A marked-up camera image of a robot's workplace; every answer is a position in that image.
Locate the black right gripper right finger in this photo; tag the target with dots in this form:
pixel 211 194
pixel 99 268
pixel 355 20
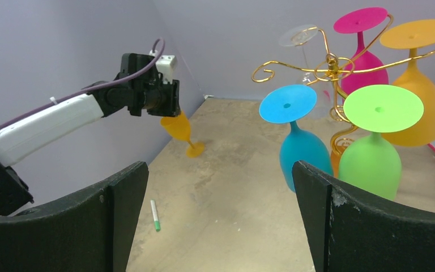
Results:
pixel 349 229

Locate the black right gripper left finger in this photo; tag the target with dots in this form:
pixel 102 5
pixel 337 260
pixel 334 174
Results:
pixel 91 229

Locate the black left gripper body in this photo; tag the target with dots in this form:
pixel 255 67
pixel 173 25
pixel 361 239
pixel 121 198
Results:
pixel 148 91

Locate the green plastic wine glass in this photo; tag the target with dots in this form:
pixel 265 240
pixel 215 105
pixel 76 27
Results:
pixel 372 163

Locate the orange plastic wine glass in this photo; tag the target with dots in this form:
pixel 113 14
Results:
pixel 412 36

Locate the clear wine glass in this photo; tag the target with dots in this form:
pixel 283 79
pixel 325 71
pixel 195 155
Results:
pixel 298 37

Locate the blue plastic wine glass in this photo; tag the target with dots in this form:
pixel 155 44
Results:
pixel 287 105

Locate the pink plastic wine glass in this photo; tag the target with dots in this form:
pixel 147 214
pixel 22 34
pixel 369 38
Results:
pixel 357 22

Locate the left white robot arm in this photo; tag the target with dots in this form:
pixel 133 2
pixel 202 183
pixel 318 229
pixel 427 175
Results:
pixel 44 125

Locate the green capped white marker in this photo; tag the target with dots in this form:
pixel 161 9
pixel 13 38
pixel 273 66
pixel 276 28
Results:
pixel 155 215

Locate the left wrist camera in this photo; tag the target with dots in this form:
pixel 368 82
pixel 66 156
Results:
pixel 163 69

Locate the gold wire glass rack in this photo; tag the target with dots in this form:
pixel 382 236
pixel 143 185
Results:
pixel 335 72

